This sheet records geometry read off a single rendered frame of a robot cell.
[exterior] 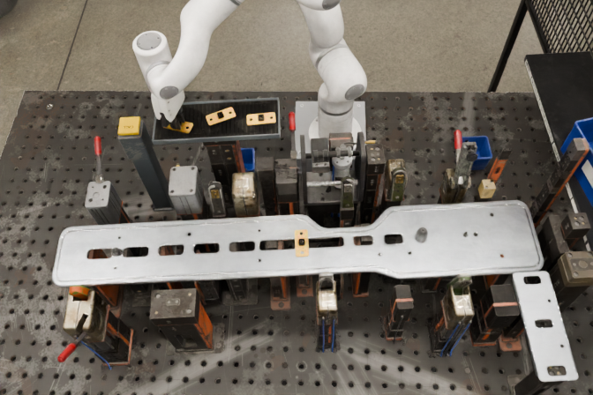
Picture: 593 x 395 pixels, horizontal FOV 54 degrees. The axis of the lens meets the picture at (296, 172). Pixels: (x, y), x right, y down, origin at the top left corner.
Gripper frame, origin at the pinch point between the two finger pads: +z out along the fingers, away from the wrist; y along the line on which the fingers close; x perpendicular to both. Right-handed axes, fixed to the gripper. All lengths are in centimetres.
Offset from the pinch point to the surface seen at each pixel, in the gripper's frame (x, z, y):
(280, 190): 32.6, 14.5, 5.7
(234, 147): 15.0, 12.1, -3.1
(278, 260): 38.5, 18.6, 25.4
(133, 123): -13.1, 2.5, 3.2
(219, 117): 10.7, 1.8, -5.6
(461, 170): 81, 8, -11
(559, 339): 115, 19, 25
